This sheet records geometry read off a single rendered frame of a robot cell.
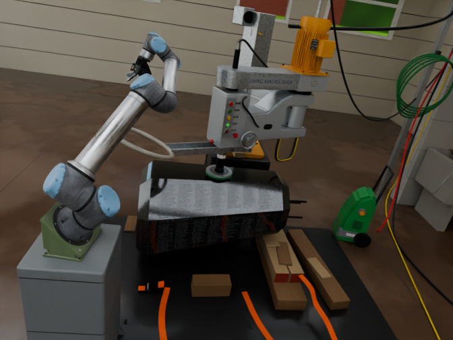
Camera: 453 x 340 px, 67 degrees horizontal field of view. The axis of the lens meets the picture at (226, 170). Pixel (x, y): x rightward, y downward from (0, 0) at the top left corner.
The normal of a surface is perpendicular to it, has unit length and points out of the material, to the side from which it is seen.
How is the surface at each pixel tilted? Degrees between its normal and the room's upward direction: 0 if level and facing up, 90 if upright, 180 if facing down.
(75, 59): 90
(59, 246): 90
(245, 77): 90
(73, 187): 73
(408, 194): 90
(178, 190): 45
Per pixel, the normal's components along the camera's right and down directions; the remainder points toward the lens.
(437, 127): 0.06, 0.44
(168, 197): 0.23, -0.31
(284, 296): 0.15, -0.89
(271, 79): 0.50, 0.44
